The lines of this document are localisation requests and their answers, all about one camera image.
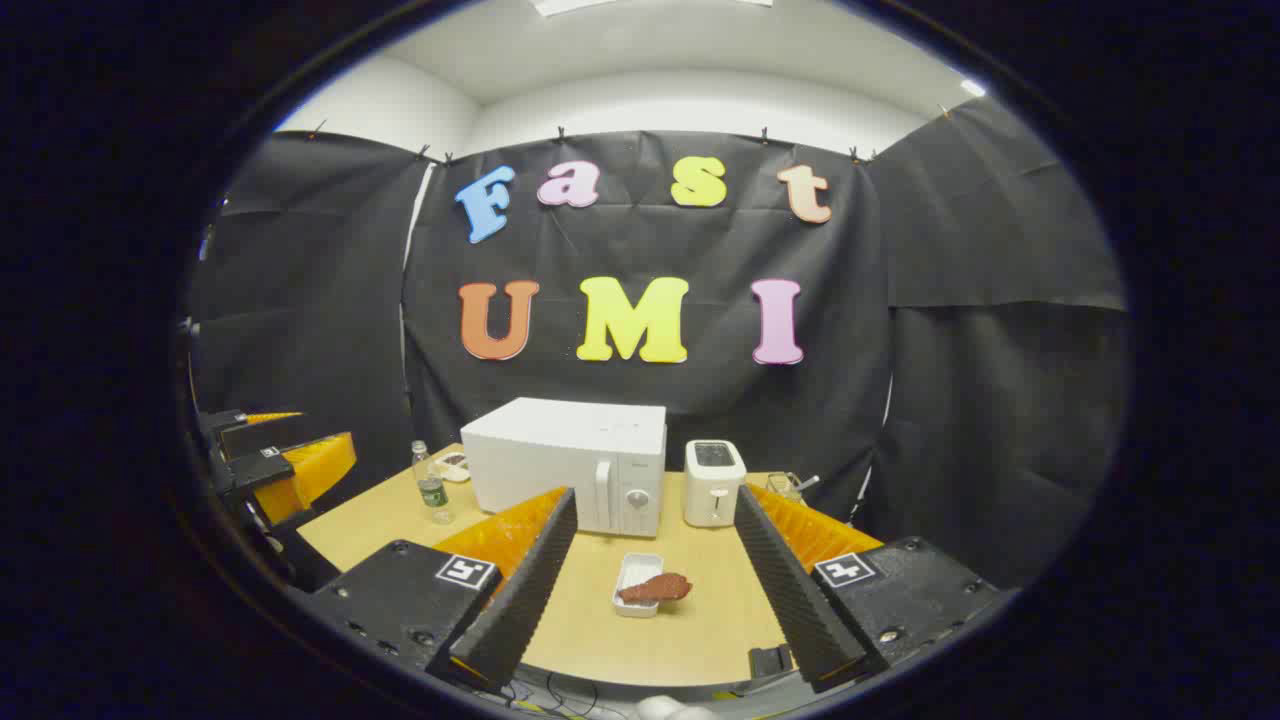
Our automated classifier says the white rectangular plastic tray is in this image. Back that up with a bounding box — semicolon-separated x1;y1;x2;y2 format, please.
612;552;666;618

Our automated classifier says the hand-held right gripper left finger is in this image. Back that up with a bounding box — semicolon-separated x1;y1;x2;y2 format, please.
298;487;579;693

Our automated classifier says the white toaster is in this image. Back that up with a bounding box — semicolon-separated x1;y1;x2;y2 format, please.
683;440;748;529

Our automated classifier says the black cable bundle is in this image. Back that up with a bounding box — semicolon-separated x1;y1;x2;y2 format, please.
500;675;601;719

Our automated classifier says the reddish brown meat slice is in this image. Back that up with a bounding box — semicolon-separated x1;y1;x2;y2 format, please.
618;572;693;604

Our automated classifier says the white microwave oven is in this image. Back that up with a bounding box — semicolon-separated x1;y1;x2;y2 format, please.
460;397;668;538

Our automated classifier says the clear plastic water bottle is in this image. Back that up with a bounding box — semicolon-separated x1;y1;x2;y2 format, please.
411;440;454;526

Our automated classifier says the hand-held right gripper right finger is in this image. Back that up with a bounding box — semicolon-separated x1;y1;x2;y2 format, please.
733;483;1004;694

